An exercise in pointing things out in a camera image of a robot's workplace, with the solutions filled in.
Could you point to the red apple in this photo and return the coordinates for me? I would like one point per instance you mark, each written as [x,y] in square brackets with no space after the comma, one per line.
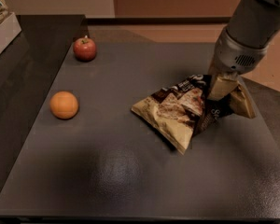
[84,49]

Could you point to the orange fruit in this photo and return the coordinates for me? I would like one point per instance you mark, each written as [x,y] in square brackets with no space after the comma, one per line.
[63,105]

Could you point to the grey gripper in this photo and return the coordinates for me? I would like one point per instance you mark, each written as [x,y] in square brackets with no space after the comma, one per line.
[232,56]

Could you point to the brown chip bag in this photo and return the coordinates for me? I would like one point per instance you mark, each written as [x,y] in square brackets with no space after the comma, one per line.
[183,110]

